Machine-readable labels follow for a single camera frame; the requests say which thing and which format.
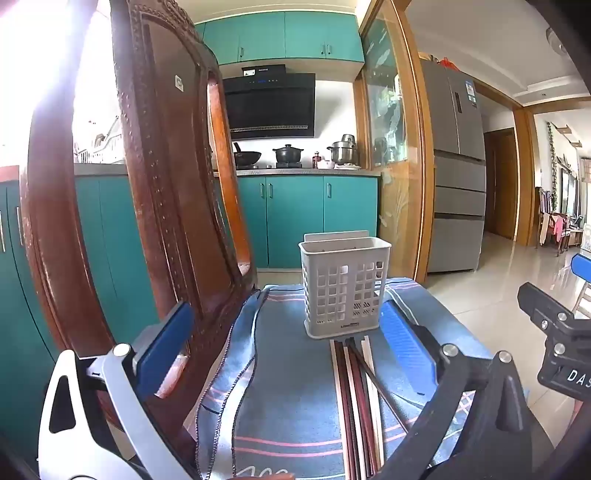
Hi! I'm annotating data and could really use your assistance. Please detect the stacked steel pots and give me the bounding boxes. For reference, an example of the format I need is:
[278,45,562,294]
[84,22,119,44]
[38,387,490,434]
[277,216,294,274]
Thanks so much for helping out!
[327,134,360,166]

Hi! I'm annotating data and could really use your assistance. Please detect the carved wooden chair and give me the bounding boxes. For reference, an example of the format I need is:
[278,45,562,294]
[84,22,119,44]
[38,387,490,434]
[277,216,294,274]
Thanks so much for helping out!
[18,0,259,462]

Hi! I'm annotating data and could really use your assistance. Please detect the beige chopstick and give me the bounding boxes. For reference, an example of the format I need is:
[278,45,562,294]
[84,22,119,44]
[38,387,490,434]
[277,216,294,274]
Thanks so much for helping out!
[336,342,361,480]

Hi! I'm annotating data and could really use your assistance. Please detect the teal cabinet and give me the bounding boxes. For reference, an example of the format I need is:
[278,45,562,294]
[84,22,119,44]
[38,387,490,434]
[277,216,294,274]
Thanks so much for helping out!
[0,166,380,416]
[194,11,365,81]

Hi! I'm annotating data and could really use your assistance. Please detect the brown wooden door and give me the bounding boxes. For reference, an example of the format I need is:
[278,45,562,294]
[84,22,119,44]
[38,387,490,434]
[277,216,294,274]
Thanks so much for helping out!
[485,128,519,241]

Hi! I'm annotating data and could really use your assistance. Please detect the green wall garland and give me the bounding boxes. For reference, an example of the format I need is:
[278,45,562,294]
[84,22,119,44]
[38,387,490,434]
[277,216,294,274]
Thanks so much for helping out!
[547,122,558,188]

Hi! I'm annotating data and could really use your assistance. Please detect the wooden framed glass door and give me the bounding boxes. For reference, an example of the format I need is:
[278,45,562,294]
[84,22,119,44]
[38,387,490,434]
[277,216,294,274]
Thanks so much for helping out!
[353,0,437,283]

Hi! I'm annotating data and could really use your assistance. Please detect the black wok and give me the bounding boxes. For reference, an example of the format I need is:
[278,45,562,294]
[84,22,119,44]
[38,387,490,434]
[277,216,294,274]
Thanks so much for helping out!
[232,143,262,169]

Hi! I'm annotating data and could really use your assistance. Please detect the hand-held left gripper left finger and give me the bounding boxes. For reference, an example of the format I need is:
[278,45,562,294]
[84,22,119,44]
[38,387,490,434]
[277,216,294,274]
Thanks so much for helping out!
[39,302,195,480]

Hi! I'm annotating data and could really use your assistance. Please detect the black clay pot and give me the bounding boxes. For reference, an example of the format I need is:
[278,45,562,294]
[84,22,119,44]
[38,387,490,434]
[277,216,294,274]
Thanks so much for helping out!
[272,144,303,165]

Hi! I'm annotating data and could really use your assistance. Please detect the teal upper cabinet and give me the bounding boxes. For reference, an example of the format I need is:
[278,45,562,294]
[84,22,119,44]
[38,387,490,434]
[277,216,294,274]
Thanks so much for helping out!
[194,11,365,81]

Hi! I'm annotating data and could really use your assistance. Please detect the clothes drying rack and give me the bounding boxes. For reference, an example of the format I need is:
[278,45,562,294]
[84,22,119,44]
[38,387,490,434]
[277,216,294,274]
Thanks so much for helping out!
[536,185,575,256]

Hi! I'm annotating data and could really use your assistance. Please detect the blue plastic chair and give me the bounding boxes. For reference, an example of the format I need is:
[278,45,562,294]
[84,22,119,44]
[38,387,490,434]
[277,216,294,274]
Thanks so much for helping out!
[571,253,591,320]

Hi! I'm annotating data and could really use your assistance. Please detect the silver refrigerator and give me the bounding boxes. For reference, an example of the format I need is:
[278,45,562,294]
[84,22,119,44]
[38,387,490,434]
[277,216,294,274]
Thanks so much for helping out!
[419,60,487,274]

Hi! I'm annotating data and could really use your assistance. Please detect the teal lower cabinet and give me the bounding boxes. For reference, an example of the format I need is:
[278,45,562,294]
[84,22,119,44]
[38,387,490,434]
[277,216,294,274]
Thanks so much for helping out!
[0,166,380,416]

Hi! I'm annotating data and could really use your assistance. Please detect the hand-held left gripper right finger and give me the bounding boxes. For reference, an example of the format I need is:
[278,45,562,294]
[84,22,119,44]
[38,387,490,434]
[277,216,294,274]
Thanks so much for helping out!
[379,300,555,480]

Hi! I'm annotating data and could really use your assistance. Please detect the round ceiling light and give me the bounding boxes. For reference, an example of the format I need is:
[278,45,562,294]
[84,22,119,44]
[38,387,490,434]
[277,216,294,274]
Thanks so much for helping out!
[546,27,570,57]

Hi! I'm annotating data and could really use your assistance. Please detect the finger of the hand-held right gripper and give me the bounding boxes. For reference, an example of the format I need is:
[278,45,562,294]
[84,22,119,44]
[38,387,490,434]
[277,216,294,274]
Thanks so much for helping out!
[517,282,591,337]

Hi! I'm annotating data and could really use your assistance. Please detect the black range hood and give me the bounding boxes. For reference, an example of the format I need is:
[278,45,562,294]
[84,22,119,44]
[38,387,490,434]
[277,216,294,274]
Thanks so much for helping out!
[222,65,317,141]

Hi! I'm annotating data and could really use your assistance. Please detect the blue striped cloth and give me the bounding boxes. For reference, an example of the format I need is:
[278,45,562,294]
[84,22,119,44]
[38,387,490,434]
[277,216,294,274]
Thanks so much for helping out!
[194,277,495,480]

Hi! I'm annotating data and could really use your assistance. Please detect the white plastic utensil basket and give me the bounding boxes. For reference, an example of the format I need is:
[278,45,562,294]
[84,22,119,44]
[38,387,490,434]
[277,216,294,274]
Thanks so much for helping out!
[298,230,393,340]

